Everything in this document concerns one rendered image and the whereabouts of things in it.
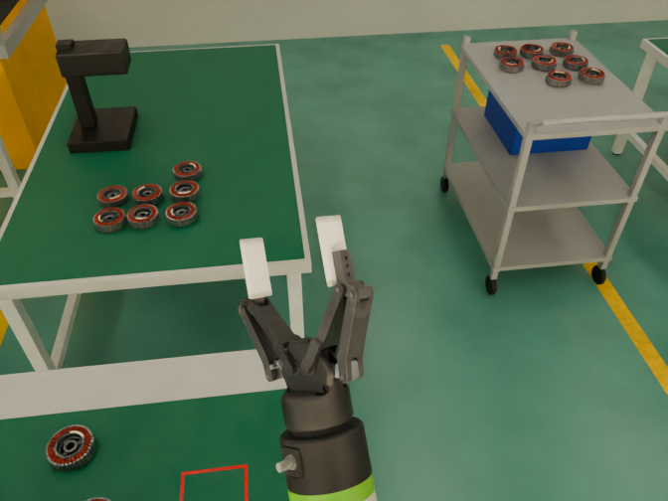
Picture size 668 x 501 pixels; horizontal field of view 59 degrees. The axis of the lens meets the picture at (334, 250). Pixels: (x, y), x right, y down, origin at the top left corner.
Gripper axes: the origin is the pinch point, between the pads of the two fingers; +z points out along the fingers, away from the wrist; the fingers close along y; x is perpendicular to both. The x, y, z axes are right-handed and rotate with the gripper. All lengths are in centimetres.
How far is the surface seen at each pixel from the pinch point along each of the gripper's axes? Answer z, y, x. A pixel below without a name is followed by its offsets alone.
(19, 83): 141, 315, 75
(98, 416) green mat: -30, 111, 17
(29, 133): 113, 325, 80
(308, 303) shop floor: -16, 171, 146
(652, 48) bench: 91, 53, 330
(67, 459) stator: -37, 104, 6
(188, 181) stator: 41, 150, 79
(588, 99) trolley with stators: 51, 50, 219
